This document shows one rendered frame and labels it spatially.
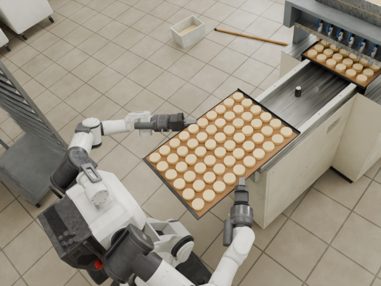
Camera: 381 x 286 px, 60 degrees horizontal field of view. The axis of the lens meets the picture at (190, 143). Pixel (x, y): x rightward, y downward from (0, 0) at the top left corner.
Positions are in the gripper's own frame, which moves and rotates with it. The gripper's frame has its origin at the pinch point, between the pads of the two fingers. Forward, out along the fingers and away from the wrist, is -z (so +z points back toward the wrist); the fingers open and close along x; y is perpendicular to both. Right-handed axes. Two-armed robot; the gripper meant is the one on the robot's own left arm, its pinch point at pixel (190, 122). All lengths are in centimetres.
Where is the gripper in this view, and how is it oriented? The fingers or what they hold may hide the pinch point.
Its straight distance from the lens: 160.6
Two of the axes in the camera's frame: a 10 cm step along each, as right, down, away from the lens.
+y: 1.0, -8.2, 5.7
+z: -9.8, 0.0, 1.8
